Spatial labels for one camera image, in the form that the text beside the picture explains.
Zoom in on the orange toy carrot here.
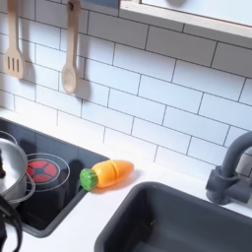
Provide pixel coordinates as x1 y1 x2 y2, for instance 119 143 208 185
79 158 136 192

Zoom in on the wooden spoon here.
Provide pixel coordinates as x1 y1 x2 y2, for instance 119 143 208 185
60 0 83 96

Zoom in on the dark grey sink basin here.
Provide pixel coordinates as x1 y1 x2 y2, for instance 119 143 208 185
94 181 252 252

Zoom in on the black stove top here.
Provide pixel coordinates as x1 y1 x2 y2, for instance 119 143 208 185
0 117 111 239

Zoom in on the dark grey tap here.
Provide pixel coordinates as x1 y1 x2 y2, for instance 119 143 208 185
205 131 252 207

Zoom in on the steel pot lid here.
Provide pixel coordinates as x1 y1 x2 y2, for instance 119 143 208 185
0 137 30 198

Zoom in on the steel pot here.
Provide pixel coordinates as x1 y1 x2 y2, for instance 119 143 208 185
0 130 36 210

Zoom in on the grey range hood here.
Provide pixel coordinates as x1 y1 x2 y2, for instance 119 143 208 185
62 0 121 10

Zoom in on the slotted wooden spatula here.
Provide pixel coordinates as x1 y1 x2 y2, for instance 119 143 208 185
2 0 27 80

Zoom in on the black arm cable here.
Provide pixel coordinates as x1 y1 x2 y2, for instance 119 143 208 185
0 195 24 252

